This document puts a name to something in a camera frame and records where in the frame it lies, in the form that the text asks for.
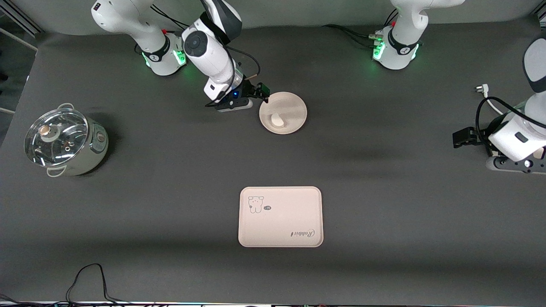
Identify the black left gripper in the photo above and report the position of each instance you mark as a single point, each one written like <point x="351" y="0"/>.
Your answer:
<point x="477" y="137"/>

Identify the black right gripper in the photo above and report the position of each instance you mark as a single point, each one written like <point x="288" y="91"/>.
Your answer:
<point x="248" y="90"/>

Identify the white steamed bun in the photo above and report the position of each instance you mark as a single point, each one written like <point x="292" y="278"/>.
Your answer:
<point x="278" y="120"/>

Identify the round beige plate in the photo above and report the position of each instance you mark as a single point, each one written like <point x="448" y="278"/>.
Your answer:
<point x="294" y="108"/>

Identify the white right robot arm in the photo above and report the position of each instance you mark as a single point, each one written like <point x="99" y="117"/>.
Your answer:
<point x="213" y="55"/>

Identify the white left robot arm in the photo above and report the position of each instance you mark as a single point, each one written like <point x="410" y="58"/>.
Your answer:
<point x="518" y="136"/>

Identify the beige rabbit print tray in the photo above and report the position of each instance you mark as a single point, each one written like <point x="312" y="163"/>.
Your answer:
<point x="281" y="221"/>

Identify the steel pot with glass lid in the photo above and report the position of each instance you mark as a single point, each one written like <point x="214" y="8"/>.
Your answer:
<point x="91" y="149"/>

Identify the glass pot lid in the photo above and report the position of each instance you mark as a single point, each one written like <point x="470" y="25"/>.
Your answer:
<point x="55" y="136"/>

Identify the aluminium frame rail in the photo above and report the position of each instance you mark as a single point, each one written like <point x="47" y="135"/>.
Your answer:
<point x="21" y="17"/>

